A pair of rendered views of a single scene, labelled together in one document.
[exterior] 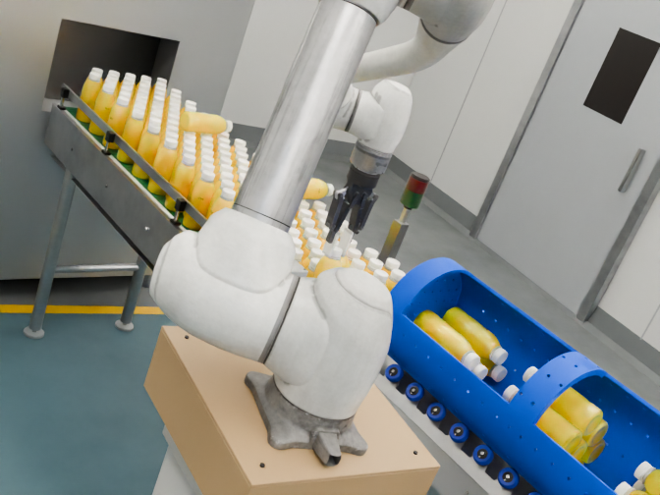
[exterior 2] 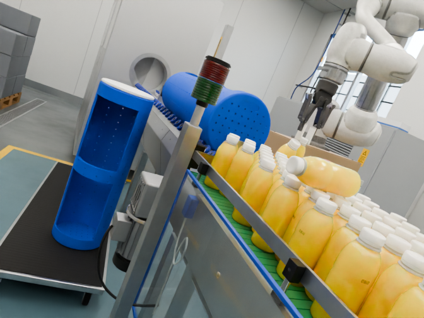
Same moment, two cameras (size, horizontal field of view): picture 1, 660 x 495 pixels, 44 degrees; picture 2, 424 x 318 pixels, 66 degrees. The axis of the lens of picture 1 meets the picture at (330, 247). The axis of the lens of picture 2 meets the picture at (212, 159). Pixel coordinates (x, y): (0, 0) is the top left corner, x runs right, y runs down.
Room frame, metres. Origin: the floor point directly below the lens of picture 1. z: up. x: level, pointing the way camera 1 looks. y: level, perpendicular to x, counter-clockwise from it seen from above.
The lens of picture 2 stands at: (3.14, 0.16, 1.19)
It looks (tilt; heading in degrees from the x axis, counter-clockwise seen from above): 11 degrees down; 201
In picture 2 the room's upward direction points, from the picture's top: 22 degrees clockwise
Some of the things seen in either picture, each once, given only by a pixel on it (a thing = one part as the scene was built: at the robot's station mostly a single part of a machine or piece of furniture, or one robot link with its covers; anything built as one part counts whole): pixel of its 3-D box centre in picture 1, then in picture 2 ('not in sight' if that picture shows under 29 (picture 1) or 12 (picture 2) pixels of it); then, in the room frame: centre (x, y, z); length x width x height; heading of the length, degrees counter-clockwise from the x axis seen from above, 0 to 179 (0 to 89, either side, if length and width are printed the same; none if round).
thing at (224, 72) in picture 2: (416, 184); (214, 72); (2.44, -0.18, 1.23); 0.06 x 0.06 x 0.04
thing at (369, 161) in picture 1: (370, 157); (332, 74); (1.87, -0.01, 1.40); 0.09 x 0.09 x 0.06
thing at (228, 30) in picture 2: not in sight; (191, 124); (0.65, -1.07, 0.85); 0.06 x 0.06 x 1.70; 47
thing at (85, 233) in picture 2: not in sight; (101, 166); (1.75, -0.94, 0.59); 0.28 x 0.28 x 0.88
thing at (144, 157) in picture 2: not in sight; (131, 192); (1.24, -1.03, 0.31); 0.06 x 0.06 x 0.63; 47
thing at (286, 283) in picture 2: not in sight; (288, 281); (2.57, 0.16, 0.94); 0.03 x 0.02 x 0.08; 47
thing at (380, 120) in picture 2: not in sight; (392, 125); (-0.03, 0.36, 1.48); 0.24 x 0.12 x 0.08; 48
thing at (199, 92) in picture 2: (412, 196); (207, 91); (2.44, -0.18, 1.18); 0.06 x 0.06 x 0.05
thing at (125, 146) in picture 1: (160, 181); not in sight; (2.37, 0.57, 0.96); 1.60 x 0.01 x 0.03; 47
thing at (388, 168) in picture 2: not in sight; (308, 175); (-0.66, -0.13, 0.72); 2.15 x 0.54 x 1.45; 40
